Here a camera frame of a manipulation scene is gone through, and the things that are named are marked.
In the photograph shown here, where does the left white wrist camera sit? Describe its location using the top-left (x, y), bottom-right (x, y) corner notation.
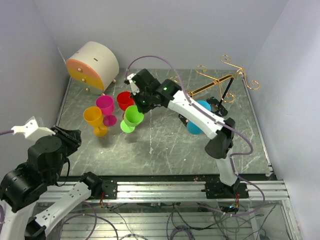
top-left (11, 116), bottom-right (56, 142)

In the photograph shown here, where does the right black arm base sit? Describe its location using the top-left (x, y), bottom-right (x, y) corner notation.
top-left (204, 180), bottom-right (249, 199)

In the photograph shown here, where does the blue wine glass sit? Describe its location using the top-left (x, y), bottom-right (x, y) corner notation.
top-left (186, 99), bottom-right (212, 136)

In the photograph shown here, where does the round white drawer cabinet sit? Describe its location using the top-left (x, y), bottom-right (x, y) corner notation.
top-left (66, 41), bottom-right (120, 95)

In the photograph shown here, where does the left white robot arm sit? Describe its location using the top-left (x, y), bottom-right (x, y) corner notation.
top-left (0, 126), bottom-right (103, 240)

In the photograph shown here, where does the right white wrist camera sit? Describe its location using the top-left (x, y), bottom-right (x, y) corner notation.
top-left (124, 73), bottom-right (140, 96)

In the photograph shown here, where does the gold wire glass rack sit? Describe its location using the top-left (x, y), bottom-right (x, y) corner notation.
top-left (185, 54), bottom-right (260, 130)

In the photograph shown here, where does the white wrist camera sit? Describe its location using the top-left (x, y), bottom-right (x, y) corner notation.
top-left (124, 73), bottom-right (140, 96)
top-left (11, 116), bottom-right (56, 142)

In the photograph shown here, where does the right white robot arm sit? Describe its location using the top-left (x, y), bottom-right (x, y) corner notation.
top-left (125, 69), bottom-right (240, 198)

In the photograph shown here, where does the red wine glass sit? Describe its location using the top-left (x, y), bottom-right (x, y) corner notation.
top-left (116, 91), bottom-right (135, 118)

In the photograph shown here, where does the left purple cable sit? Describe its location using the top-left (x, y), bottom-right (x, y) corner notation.
top-left (0, 129), bottom-right (15, 226)

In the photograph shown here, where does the orange wine glass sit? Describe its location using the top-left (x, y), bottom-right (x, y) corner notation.
top-left (83, 106), bottom-right (108, 137)

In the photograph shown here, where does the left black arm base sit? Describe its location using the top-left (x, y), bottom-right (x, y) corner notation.
top-left (79, 172), bottom-right (118, 200)

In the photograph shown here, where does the pink wine glass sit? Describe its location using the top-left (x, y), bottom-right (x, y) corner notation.
top-left (95, 95), bottom-right (117, 127)

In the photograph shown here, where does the aluminium mounting frame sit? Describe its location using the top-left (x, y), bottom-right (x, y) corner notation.
top-left (14, 174), bottom-right (301, 240)

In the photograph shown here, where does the green wine glass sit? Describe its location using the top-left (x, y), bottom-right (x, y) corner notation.
top-left (120, 105), bottom-right (144, 134)

